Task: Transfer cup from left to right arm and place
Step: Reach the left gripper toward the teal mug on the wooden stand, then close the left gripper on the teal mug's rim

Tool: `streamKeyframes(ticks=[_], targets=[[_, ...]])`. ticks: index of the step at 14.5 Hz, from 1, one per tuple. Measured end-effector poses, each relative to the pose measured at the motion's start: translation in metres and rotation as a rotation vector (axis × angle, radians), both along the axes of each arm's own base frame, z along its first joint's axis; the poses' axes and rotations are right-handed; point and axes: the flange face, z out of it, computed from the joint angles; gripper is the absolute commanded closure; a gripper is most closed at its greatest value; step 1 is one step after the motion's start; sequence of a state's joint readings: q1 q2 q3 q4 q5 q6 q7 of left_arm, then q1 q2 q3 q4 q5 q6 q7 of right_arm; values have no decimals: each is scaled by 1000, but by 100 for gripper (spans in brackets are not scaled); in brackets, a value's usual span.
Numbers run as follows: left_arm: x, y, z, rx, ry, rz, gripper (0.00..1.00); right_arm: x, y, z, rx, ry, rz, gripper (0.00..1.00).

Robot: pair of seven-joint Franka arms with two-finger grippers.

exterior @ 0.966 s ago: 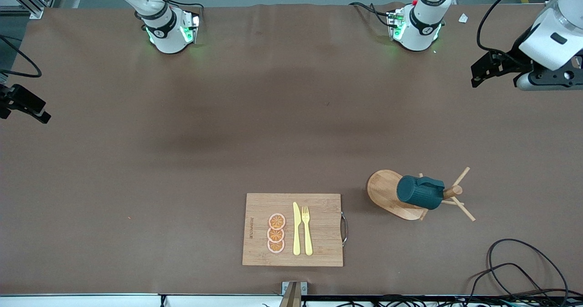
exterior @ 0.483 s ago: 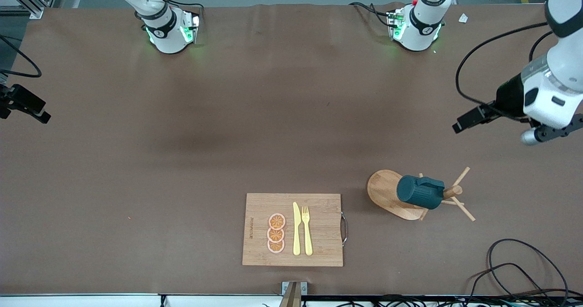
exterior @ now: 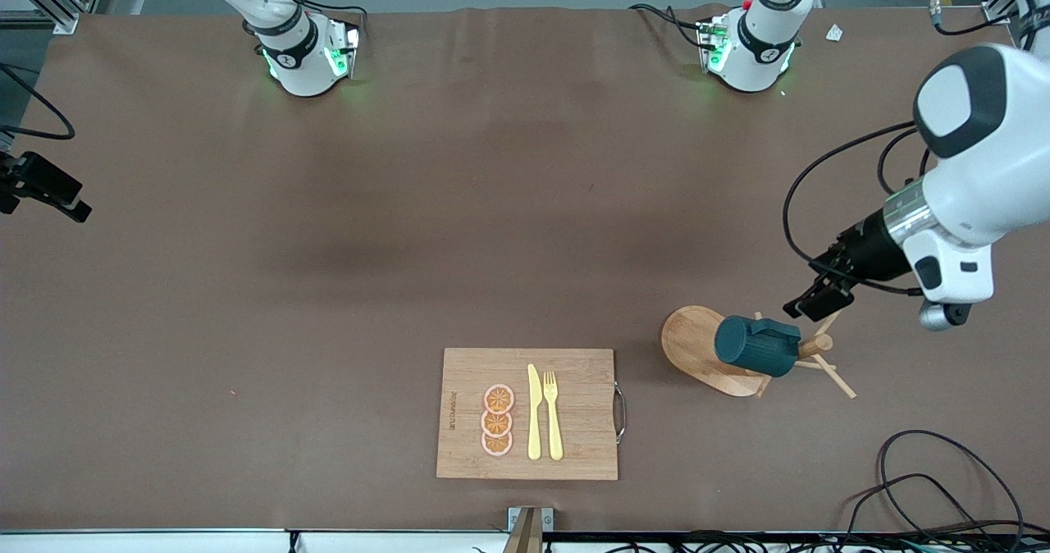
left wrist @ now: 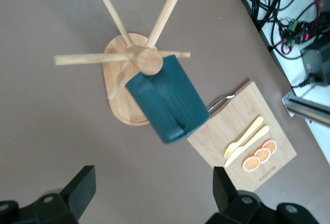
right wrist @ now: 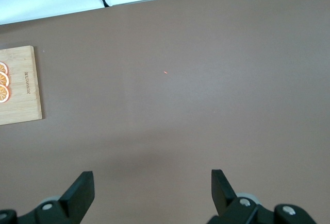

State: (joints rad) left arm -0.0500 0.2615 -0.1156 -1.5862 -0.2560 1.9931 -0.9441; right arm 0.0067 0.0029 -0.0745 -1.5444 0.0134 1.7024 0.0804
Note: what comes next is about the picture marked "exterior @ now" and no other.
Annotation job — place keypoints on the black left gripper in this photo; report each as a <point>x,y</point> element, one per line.
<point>871,251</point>

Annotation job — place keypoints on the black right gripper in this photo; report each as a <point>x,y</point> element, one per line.
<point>37,179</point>

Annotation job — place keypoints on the dark teal cup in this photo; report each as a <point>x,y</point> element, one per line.
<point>755,346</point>

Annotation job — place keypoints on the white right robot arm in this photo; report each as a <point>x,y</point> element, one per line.
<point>299,61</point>

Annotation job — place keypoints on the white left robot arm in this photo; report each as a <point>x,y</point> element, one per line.
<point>976,184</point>

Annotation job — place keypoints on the wooden mug tree stand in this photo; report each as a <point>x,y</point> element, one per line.
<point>697,348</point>

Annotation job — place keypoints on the white paper scrap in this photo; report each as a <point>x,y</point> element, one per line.
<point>834,33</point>

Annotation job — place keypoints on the bamboo cutting board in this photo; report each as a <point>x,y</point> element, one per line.
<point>574,422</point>

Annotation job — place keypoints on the brown table cover mat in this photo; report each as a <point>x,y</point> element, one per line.
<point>328,290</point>

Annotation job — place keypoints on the yellow plastic fork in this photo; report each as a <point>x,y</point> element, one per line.
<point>553,422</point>

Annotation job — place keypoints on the yellow plastic knife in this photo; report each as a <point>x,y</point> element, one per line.
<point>534,413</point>

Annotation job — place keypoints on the base connector box green light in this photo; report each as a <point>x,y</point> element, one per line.
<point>340,48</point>

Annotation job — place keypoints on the orange slice toy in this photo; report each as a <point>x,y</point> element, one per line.
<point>499,399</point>
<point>496,445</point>
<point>496,423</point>

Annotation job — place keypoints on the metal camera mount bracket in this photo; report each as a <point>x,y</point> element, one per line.
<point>529,528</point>

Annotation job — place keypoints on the white table edge rail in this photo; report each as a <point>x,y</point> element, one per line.
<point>205,541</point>

